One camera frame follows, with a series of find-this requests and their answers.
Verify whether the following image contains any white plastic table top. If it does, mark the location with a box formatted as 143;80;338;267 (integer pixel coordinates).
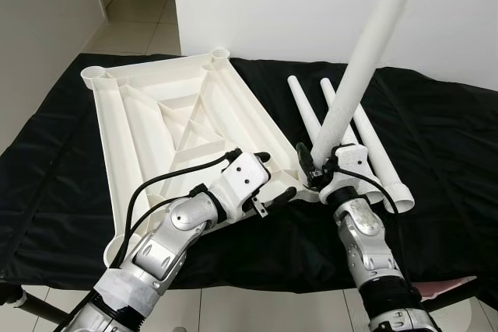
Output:
80;47;321;269

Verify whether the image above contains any black table cloth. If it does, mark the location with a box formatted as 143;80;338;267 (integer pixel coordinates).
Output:
0;54;498;290

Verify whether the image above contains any pink seat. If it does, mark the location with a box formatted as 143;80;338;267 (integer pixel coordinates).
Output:
412;276;477;302

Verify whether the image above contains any black metal table leg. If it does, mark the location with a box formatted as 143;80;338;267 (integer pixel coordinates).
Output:
0;284;75;325
424;278;498;325

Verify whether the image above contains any white round floor base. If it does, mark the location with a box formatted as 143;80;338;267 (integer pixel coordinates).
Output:
459;301;487;332

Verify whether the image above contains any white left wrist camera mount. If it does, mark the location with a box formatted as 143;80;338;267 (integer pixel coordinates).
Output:
206;152;273;220

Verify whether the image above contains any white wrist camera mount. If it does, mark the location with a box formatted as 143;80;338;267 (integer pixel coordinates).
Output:
206;152;273;220
317;144;374;204

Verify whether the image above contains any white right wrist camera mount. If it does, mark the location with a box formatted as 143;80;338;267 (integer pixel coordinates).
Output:
317;144;374;204

